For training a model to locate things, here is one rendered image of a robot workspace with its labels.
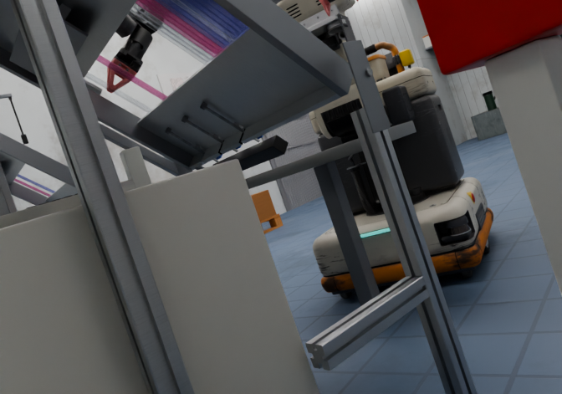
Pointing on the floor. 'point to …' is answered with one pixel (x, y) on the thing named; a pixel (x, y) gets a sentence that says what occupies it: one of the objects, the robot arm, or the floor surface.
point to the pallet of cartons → (266, 210)
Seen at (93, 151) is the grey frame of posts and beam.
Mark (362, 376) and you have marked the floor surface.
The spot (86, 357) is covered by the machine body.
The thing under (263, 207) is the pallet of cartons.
